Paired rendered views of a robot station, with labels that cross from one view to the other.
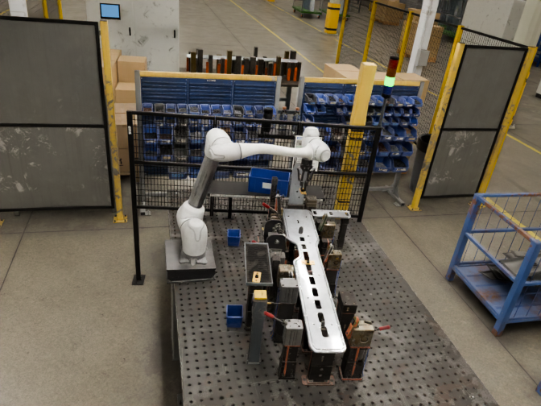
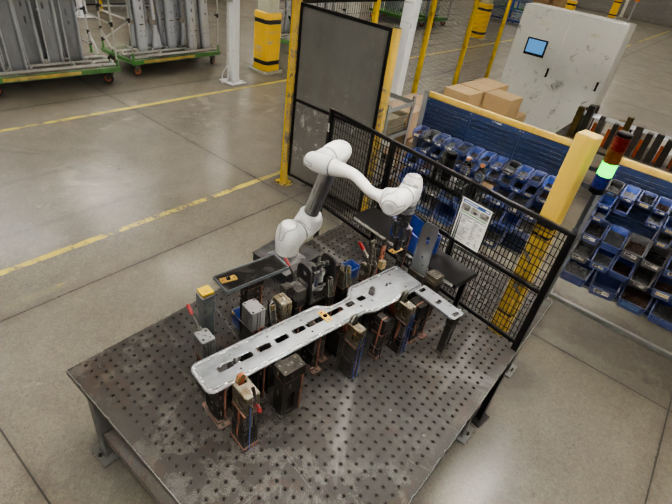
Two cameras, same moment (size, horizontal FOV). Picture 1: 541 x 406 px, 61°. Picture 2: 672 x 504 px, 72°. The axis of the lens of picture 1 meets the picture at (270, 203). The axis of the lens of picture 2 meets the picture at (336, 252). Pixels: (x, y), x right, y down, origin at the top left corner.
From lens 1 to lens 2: 203 cm
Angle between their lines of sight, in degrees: 43
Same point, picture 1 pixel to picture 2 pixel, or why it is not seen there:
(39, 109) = (331, 100)
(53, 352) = (203, 277)
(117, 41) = (529, 80)
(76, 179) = not seen: hidden behind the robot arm
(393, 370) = (282, 477)
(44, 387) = (173, 291)
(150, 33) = (568, 79)
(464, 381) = not seen: outside the picture
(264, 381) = (186, 374)
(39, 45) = (345, 41)
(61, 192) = not seen: hidden behind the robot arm
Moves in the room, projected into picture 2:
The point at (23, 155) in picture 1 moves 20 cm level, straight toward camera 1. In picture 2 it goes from (313, 135) to (304, 140)
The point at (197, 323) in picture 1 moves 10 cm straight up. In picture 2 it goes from (221, 303) to (221, 290)
